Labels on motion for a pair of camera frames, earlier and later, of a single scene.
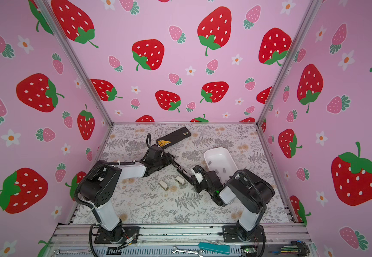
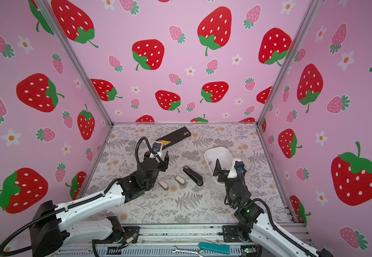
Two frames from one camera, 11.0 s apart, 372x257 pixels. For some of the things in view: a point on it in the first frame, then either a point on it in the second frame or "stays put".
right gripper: [196, 181] to [226, 175]
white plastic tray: [221, 160] stays put
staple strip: [163, 185] stays put
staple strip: [180, 179] stays put
